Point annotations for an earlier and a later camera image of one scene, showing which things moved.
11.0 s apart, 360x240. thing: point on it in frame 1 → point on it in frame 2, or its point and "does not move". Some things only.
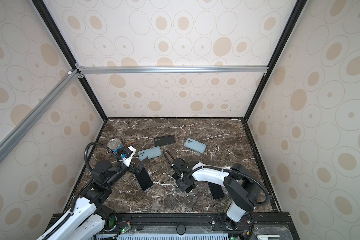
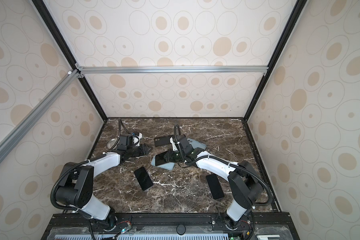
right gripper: (179, 184) → (170, 151)
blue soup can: (114, 144) does not move
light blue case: (195, 145) does not move
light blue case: (151, 153) → (168, 166)
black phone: (216, 190) does not move
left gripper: (132, 169) → (144, 149)
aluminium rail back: (175, 70) does not move
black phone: (144, 179) does not move
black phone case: (164, 140) does not move
